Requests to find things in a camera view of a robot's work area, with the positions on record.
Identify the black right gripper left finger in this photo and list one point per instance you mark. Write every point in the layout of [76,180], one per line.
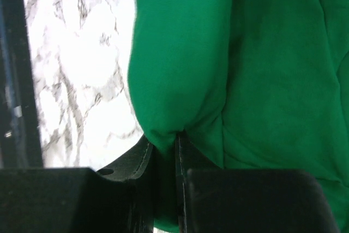
[116,198]

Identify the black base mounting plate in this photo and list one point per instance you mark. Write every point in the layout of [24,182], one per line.
[20,141]

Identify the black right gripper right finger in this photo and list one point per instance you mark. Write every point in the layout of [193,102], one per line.
[211,199]

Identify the green t shirt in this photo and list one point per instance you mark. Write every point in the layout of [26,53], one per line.
[254,83]

